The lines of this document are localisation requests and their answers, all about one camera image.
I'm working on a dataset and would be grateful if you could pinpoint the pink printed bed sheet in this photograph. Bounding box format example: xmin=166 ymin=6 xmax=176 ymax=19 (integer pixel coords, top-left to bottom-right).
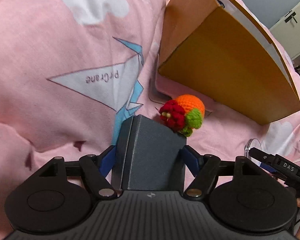
xmin=0 ymin=0 xmax=300 ymax=230

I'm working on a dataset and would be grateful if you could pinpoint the orange crochet fruit toy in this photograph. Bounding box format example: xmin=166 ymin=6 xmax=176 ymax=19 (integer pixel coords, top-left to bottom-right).
xmin=159 ymin=94 xmax=205 ymax=137

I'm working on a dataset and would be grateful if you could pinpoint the orange cardboard storage box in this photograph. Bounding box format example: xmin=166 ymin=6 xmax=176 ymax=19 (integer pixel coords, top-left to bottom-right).
xmin=158 ymin=0 xmax=300 ymax=125

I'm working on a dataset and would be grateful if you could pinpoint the dark grey rectangular box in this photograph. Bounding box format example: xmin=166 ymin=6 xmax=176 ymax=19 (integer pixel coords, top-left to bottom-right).
xmin=111 ymin=115 xmax=186 ymax=192

